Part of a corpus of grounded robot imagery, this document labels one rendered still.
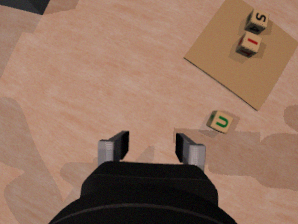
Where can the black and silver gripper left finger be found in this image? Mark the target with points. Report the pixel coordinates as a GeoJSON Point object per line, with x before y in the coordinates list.
{"type": "Point", "coordinates": [113, 149]}

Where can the tan flat mat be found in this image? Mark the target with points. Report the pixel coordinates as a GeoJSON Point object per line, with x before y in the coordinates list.
{"type": "Point", "coordinates": [251, 79]}

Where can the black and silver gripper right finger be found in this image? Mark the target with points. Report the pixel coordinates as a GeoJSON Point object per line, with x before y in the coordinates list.
{"type": "Point", "coordinates": [188, 152]}

